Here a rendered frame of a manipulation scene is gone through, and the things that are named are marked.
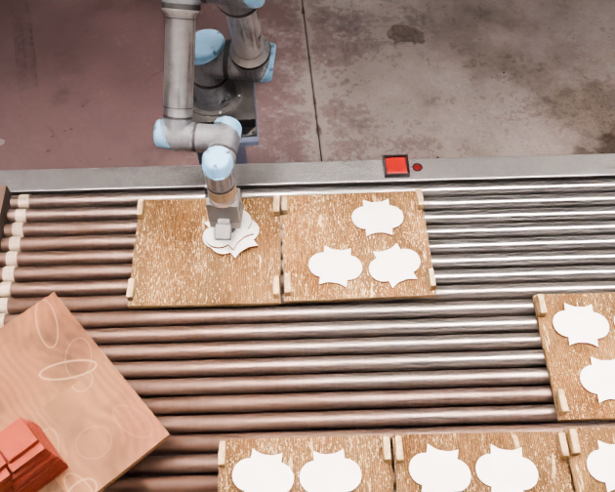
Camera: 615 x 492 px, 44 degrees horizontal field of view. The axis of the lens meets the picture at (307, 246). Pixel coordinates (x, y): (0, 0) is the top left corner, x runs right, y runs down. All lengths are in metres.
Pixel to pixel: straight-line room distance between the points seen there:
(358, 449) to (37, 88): 2.72
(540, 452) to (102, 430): 1.03
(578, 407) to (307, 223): 0.87
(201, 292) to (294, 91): 1.90
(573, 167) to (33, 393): 1.65
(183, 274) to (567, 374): 1.04
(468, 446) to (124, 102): 2.55
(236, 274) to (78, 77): 2.15
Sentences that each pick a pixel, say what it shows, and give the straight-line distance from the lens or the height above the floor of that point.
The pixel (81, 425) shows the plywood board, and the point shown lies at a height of 1.04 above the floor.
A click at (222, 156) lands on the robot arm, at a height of 1.28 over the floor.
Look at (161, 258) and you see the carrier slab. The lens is 2.17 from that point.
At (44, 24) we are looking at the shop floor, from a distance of 4.40.
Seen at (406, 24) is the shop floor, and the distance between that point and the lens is 4.19.
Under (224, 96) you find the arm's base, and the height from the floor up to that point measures 0.99.
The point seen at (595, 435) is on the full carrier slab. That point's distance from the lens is 2.03.
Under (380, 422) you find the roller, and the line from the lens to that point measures 1.96.
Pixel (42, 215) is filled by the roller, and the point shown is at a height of 0.92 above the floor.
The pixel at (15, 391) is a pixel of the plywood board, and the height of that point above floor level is 1.04.
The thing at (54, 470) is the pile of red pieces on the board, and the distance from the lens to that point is 1.83.
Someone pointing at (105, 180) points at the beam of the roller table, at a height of 0.92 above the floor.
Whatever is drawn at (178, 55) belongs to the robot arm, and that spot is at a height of 1.41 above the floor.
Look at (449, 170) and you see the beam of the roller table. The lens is 2.37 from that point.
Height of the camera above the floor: 2.75
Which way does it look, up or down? 57 degrees down
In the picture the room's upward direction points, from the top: 1 degrees counter-clockwise
